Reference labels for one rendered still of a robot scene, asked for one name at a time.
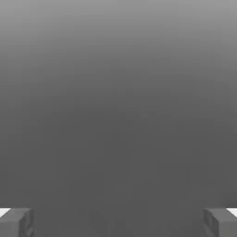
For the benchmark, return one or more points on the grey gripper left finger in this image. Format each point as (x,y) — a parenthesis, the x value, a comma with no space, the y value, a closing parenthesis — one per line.
(14,223)

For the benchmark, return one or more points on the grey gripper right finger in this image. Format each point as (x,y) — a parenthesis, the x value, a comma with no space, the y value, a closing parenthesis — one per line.
(222,223)

